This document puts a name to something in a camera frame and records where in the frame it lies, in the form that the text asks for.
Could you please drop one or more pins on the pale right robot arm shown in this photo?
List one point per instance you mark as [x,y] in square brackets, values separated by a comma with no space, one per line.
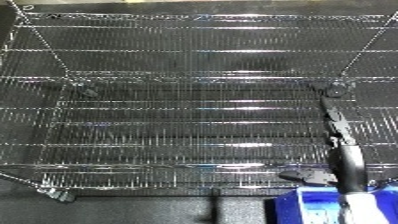
[361,210]

